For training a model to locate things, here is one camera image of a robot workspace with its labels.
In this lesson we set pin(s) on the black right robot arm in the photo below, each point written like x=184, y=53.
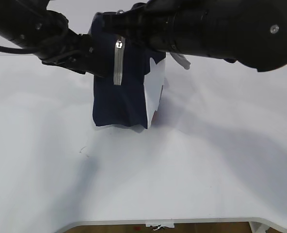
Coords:
x=252, y=32

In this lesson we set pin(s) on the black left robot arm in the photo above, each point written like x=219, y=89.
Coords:
x=46, y=34

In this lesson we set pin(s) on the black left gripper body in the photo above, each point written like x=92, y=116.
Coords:
x=81, y=54

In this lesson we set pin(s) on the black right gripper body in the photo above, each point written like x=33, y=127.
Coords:
x=140, y=27

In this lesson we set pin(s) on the navy and white lunch bag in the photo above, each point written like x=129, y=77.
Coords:
x=130, y=93

